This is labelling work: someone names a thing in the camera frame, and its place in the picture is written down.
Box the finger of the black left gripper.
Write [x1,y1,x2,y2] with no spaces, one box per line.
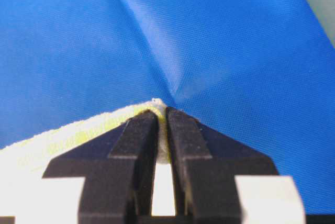
[166,107,278,223]
[42,110,159,223]

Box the yellow white striped towel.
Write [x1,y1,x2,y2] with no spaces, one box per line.
[1,98,176,216]

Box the blue table cloth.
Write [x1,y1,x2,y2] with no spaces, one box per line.
[1,0,334,214]

